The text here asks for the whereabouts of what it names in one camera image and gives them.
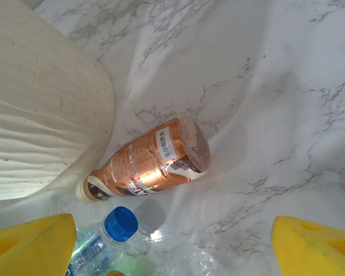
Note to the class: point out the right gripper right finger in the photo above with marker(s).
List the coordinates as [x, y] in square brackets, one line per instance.
[313, 250]

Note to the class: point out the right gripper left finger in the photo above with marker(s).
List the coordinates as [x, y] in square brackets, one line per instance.
[26, 247]

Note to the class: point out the clear bottle blue-white label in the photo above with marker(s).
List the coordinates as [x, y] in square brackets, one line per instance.
[119, 224]

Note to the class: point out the clear plastic bottle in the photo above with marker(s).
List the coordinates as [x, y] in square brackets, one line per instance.
[189, 261]

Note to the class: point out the copper brown label bottle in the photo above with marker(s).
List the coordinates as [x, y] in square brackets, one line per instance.
[149, 161]

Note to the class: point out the cream plastic bin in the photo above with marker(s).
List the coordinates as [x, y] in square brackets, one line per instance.
[31, 100]

